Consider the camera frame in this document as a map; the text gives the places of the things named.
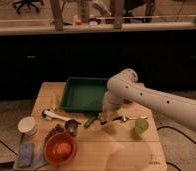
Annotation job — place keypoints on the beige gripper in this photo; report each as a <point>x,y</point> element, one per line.
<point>107,116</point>

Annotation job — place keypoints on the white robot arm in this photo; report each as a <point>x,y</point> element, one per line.
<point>125,86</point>

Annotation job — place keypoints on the green plastic tray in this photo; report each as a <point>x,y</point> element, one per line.
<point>83,94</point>

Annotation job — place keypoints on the dark red bowl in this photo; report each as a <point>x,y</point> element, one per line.
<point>127,101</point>

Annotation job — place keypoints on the metal fork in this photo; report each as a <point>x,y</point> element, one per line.
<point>125,118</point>

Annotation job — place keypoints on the small metal cup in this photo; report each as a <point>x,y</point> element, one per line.
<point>71,127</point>

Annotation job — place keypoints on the light green cup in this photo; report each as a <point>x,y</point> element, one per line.
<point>141,125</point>

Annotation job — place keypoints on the brown chocolate pieces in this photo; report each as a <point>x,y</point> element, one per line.
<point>57,129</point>

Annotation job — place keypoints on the yellow-green small stick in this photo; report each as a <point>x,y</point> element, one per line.
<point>54,102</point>

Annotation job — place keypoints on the orange bowl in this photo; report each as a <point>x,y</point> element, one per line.
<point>60,149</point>

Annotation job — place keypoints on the white cup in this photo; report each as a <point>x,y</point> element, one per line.
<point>27,126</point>

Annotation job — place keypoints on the blue cloth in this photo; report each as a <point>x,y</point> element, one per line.
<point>27,157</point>

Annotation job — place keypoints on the black office chair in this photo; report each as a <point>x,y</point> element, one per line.
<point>19,4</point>

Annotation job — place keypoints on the white handled utensil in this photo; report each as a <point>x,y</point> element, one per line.
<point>49,115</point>

